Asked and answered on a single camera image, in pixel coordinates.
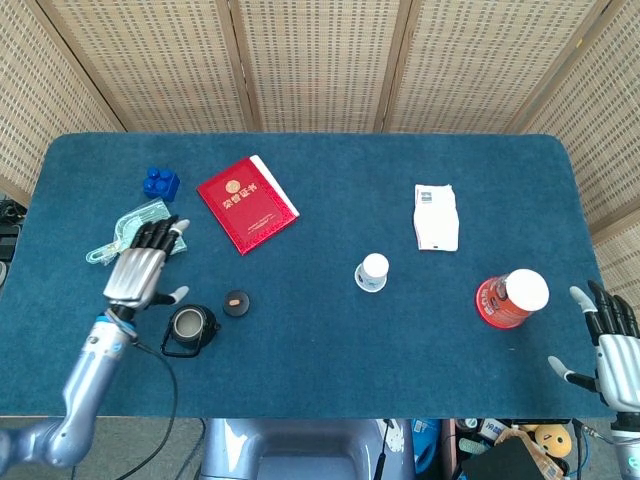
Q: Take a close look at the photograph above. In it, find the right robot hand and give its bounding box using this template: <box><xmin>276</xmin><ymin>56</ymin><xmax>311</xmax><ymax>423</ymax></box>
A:
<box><xmin>547</xmin><ymin>279</ymin><xmax>640</xmax><ymax>414</ymax></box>

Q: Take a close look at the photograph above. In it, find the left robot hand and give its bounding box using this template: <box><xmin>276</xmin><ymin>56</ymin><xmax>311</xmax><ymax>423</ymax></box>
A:
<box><xmin>103</xmin><ymin>216</ymin><xmax>191</xmax><ymax>310</ymax></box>

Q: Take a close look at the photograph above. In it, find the small black round lid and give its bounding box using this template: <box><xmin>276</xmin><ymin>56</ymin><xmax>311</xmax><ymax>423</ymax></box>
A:
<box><xmin>222</xmin><ymin>290</ymin><xmax>251</xmax><ymax>317</ymax></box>

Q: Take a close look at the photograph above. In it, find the black kettle without lid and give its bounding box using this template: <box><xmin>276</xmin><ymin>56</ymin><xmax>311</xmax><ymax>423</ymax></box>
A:
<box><xmin>160</xmin><ymin>304</ymin><xmax>222</xmax><ymax>359</ymax></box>

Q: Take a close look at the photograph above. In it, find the blue toy building block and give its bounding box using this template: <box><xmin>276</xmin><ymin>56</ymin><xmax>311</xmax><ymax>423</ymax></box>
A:
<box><xmin>141</xmin><ymin>166</ymin><xmax>180</xmax><ymax>203</ymax></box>

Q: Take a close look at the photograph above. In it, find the yellow emoji plush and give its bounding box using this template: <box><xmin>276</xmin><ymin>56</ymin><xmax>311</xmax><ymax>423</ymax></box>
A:
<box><xmin>533</xmin><ymin>423</ymin><xmax>573</xmax><ymax>459</ymax></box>

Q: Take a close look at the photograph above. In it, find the red instant noodle cup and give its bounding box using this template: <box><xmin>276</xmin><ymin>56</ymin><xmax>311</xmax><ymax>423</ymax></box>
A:
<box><xmin>474</xmin><ymin>268</ymin><xmax>550</xmax><ymax>329</ymax></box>

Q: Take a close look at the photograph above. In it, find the red certificate folder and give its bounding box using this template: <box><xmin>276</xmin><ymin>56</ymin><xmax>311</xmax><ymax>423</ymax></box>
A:
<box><xmin>196</xmin><ymin>154</ymin><xmax>301</xmax><ymax>257</ymax></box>

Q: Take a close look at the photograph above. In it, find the black flat box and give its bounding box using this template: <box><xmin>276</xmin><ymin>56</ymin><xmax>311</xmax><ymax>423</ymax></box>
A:
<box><xmin>459</xmin><ymin>433</ymin><xmax>551</xmax><ymax>480</ymax></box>

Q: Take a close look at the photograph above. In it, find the blue carpet tablecloth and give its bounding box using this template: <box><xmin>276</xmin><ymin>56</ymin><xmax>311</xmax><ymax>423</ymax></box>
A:
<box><xmin>0</xmin><ymin>132</ymin><xmax>621</xmax><ymax>420</ymax></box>

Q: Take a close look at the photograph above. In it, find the blue plastic container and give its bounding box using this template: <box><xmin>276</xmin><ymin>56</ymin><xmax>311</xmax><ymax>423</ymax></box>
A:
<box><xmin>411</xmin><ymin>418</ymin><xmax>444</xmax><ymax>474</ymax></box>

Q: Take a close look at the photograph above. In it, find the white paper packet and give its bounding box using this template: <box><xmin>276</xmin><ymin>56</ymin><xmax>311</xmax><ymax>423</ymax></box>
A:
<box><xmin>412</xmin><ymin>183</ymin><xmax>460</xmax><ymax>252</ymax></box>

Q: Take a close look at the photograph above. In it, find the floral white paper cup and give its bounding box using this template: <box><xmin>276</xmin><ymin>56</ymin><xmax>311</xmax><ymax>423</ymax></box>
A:
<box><xmin>354</xmin><ymin>253</ymin><xmax>390</xmax><ymax>293</ymax></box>

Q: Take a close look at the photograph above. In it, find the grey-blue robot torso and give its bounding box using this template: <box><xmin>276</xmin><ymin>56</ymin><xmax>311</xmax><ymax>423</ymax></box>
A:
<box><xmin>199</xmin><ymin>418</ymin><xmax>416</xmax><ymax>480</ymax></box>

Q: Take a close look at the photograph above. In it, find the woven bamboo folding screen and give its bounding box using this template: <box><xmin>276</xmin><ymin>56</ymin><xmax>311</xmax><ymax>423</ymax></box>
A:
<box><xmin>0</xmin><ymin>0</ymin><xmax>640</xmax><ymax>311</ymax></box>

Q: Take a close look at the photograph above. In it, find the black cable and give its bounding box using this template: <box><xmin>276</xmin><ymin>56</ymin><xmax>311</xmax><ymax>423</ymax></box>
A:
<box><xmin>130</xmin><ymin>338</ymin><xmax>180</xmax><ymax>480</ymax></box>

